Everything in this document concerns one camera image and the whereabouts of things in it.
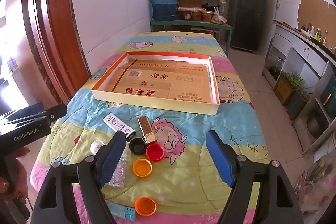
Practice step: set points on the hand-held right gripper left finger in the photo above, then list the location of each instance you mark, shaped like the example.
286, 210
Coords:
114, 158

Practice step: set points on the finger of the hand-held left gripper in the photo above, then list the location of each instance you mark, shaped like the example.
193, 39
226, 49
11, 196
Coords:
56, 111
34, 109

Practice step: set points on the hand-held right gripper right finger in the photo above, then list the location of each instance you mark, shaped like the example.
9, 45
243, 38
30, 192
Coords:
219, 158

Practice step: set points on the clear plastic blister pack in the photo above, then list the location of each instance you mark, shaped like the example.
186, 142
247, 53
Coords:
119, 174

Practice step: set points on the white bottle cap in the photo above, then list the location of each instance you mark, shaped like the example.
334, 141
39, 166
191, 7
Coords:
96, 147

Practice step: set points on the black bottle cap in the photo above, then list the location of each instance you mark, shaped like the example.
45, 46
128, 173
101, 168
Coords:
137, 146

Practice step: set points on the orange bottle cap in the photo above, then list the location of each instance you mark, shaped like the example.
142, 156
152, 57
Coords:
142, 167
145, 206

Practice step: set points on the white printed small box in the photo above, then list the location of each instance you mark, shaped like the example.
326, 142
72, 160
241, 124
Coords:
115, 123

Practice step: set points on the red bottle cap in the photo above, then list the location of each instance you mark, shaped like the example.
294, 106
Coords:
155, 152

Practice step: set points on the gold rectangular box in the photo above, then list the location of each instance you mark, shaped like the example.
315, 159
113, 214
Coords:
147, 128

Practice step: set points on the light blue lighter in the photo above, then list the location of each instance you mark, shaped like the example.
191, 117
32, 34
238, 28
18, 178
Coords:
123, 212

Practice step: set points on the shallow orange-rimmed cardboard box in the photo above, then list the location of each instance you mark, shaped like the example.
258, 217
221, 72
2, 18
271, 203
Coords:
157, 106

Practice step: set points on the person's left hand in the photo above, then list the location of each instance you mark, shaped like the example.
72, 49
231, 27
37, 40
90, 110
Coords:
22, 176

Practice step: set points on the cartoon printed blanket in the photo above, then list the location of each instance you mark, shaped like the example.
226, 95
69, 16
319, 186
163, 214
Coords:
189, 176

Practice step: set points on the printed cardboard liner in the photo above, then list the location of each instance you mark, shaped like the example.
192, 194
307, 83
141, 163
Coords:
157, 82

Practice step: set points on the dark planter with plant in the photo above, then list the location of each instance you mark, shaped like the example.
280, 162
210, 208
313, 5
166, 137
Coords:
296, 106

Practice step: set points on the yellow planter with plant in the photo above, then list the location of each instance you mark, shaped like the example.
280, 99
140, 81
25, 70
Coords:
284, 88

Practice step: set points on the colourful printed bag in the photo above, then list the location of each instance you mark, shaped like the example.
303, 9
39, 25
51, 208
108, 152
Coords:
317, 182

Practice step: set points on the glass jar under counter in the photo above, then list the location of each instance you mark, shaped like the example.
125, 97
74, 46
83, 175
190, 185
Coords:
277, 64

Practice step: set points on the white kitchen counter cabinet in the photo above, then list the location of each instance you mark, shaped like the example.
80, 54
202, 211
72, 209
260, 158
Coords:
296, 53

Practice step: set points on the green metal table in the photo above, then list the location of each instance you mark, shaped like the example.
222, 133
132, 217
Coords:
189, 24

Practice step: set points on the plastic bag of food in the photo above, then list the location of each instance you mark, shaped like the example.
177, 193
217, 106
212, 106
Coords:
218, 18

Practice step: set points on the amber food jar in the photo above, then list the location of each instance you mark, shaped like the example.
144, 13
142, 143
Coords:
185, 15
197, 16
207, 16

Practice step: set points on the dark grey refrigerator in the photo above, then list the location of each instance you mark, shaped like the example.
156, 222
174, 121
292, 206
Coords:
248, 11

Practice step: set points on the black cooking pot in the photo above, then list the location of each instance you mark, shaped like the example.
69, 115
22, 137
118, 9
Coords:
210, 7

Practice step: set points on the blue water jug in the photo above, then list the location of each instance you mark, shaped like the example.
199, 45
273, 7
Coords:
164, 3

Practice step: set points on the yellow-green bottle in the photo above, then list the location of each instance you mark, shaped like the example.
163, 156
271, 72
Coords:
318, 35

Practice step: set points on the brown cardboard box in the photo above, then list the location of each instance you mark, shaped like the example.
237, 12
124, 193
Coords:
190, 2

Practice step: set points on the dark sauce bottle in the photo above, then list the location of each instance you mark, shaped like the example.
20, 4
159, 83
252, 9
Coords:
309, 28

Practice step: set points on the red label bottle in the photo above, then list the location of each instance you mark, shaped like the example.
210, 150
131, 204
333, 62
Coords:
325, 39

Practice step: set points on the wooden door frame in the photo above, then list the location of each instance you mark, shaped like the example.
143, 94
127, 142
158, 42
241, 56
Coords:
60, 16

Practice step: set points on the cardboard sheet on wall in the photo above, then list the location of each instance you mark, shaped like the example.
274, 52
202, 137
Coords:
312, 11

